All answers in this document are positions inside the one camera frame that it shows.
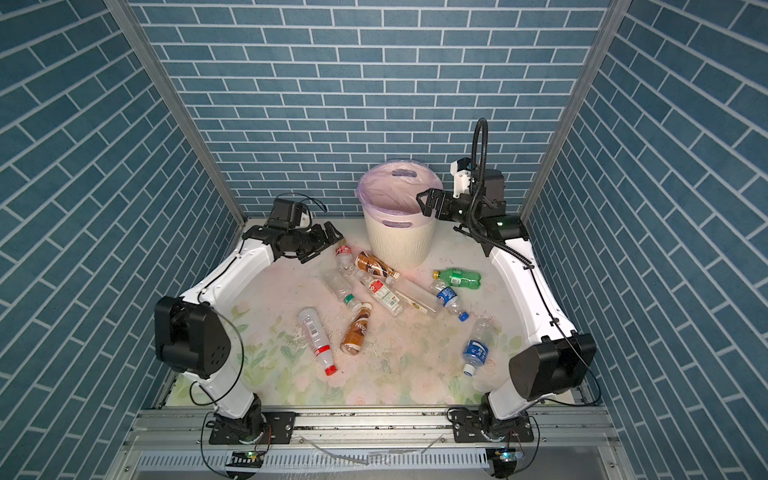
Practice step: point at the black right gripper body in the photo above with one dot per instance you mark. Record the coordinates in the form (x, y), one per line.
(452, 209)

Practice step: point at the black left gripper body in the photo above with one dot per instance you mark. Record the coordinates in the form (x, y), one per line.
(305, 242)

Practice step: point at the clear bottle red label yellow cap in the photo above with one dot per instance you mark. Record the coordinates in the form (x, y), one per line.
(345, 260)

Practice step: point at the white bin with pink liner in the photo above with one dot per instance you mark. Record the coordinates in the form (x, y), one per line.
(398, 232)

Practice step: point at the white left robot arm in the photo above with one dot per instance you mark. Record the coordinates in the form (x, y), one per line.
(191, 330)

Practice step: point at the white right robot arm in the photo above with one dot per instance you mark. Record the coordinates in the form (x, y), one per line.
(555, 357)

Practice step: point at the clear bottle green cap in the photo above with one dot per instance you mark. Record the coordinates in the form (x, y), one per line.
(341, 288)

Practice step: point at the green soda bottle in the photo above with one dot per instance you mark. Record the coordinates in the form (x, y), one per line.
(461, 278)

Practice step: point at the brown drink bottle upper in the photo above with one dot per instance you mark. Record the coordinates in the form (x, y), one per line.
(373, 265)

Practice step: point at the brown drink bottle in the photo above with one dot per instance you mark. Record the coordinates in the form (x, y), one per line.
(373, 265)
(357, 330)

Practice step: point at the clear bottle blue cap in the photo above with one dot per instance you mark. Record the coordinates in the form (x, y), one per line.
(449, 299)

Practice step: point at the frosted clear tall bottle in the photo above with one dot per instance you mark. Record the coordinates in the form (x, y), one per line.
(419, 298)

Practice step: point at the clear bottle red white label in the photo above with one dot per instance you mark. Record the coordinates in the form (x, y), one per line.
(380, 292)

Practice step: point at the water bottle blue label white cap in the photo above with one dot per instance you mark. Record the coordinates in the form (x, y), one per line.
(477, 348)

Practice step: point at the brown drink bottle lower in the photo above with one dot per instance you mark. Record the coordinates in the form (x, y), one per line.
(357, 330)

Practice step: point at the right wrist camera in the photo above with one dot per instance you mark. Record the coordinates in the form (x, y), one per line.
(461, 171)

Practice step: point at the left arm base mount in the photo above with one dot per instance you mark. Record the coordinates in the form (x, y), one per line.
(255, 427)

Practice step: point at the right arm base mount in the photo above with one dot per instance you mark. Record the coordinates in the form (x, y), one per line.
(492, 427)

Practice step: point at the aluminium front rail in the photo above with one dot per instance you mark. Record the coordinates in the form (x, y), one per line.
(380, 427)

